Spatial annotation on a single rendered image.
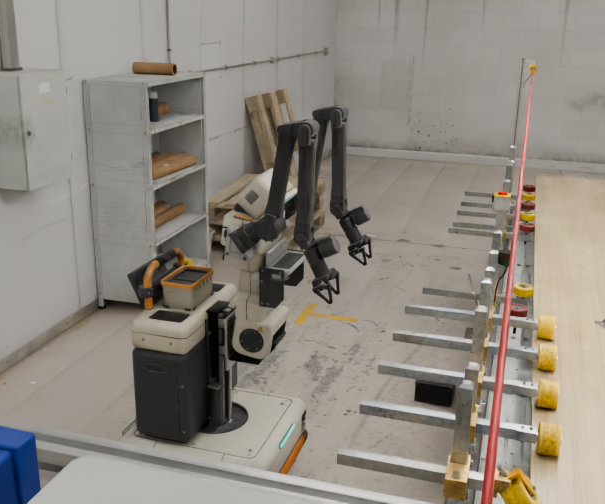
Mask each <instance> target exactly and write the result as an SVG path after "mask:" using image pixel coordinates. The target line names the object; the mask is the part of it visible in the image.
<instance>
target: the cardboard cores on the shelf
mask: <svg viewBox="0 0 605 504"><path fill-rule="evenodd" d="M158 111H159V116H160V115H164V114H167V113H168V112H169V105H168V104H167V103H166V102H161V103H158ZM151 158H152V179H153V181H154V180H156V179H159V178H162V177H164V176H167V175H169V174H172V173H174V172H177V171H179V170H182V169H185V168H187V167H190V166H192V165H195V164H196V161H197V160H196V157H195V156H194V155H188V153H187V152H180V153H177V154H175V155H173V153H172V152H169V151H168V152H165V153H162V154H161V153H160V152H158V151H156V152H153V153H151ZM185 210H186V207H185V205H184V204H183V203H178V204H176V205H174V206H172V207H170V205H169V204H168V203H166V202H165V201H163V200H161V201H159V202H156V203H154V223H155V228H157V227H159V226H161V225H162V224H164V223H166V222H167V221H169V220H171V219H173V218H174V217H176V216H178V215H179V214H181V213H183V212H184V211H185Z"/></svg>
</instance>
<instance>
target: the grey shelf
mask: <svg viewBox="0 0 605 504"><path fill-rule="evenodd" d="M200 77H201V92H200ZM153 88H154V89H153ZM149 91H156V92H157V97H158V103H161V102H166V103H167V104H168V105H169V112H168V113H167V114H164V115H160V116H159V121H157V122H151V121H150V114H149V93H148V92H149ZM83 93H84V107H85V120H86V134H87V148H88V162H89V175H90V189H91V203H92V216H93V230H94V244H95V258H96V271H97V285H98V299H99V306H98V309H102V310H104V309H105V308H106V305H104V303H103V296H104V299H109V300H116V301H123V302H130V303H137V304H140V302H139V300H138V298H137V296H136V294H135V292H134V290H133V287H132V285H131V283H130V281H129V279H128V277H127V275H128V274H129V273H130V272H132V271H134V270H135V269H137V268H139V267H140V266H142V265H143V264H145V263H147V262H148V261H150V260H152V259H153V258H155V257H157V256H161V255H163V254H164V253H166V252H168V251H169V250H171V249H174V248H178V249H180V250H181V251H182V252H183V254H184V256H185V258H186V259H191V260H192V265H193V266H201V267H204V266H205V267H209V268H210V261H209V217H208V173H207V129H206V85H205V72H183V71H177V74H176V75H153V74H134V73H126V74H119V75H112V76H104V77H97V78H90V79H83ZM203 99H204V100H203ZM203 101H204V102H203ZM203 104H204V105H203ZM143 107H144V108H143ZM203 107H204V108H203ZM201 110H202V114H201ZM203 110H204V111H203ZM141 112H142V120H141ZM201 119H202V132H201ZM155 134H156V135H155ZM155 136H156V137H155ZM204 140H205V141H204ZM204 142H205V143H204ZM158 143H159V152H160V153H161V154H162V153H165V152H168V151H169V152H172V153H173V155H175V154H177V153H180V152H187V153H188V155H194V156H195V157H196V160H197V161H196V164H195V165H192V166H190V167H187V168H185V169H182V170H179V171H177V172H174V173H172V174H169V175H167V176H164V177H162V178H159V179H156V180H154V181H153V179H152V158H151V153H153V152H156V151H158ZM204 145H205V146H204ZM204 148H205V149H204ZM202 151H203V162H202ZM204 153H205V154H204ZM143 156H144V164H143ZM204 156H205V157H204ZM146 158H147V159H146ZM146 161H147V162H146ZM146 164H147V165H146ZM146 167H147V168H146ZM150 167H151V168H150ZM202 168H203V172H202ZM144 173H145V178H144ZM147 177H148V178H147ZM147 180H148V181H147ZM205 182H206V183H205ZM205 187H206V188H205ZM160 189H161V200H163V201H165V202H166V203H168V204H169V205H170V207H172V206H174V205H176V204H178V203H183V204H184V205H185V207H186V210H185V211H184V212H183V213H181V214H179V215H178V216H176V217H174V218H173V219H171V220H169V221H167V222H166V223H164V224H162V225H161V226H159V227H157V228H155V223H154V203H156V202H159V201H161V200H160ZM205 190H206V191H205ZM203 191H204V211H203ZM205 192H206V193H205ZM158 193H159V194H158ZM205 195H206V196H205ZM158 198H159V199H158ZM205 200H206V201H205ZM148 207H149V208H148ZM148 210H149V211H148ZM152 210H153V211H152ZM146 214H147V224H146ZM149 219H150V220H149ZM149 222H150V223H149ZM149 225H150V226H149ZM206 225H207V226H206ZM149 228H150V229H149ZM206 228H207V229H206ZM98 229H99V232H98ZM206 230H207V231H206ZM149 231H150V232H149ZM204 232H205V253H204ZM206 233H207V234H206ZM206 235H207V236H206ZM206 238H207V239H206ZM206 240H207V241H206ZM162 243H163V246H162ZM160 245H161V246H160ZM160 247H161V248H160Z"/></svg>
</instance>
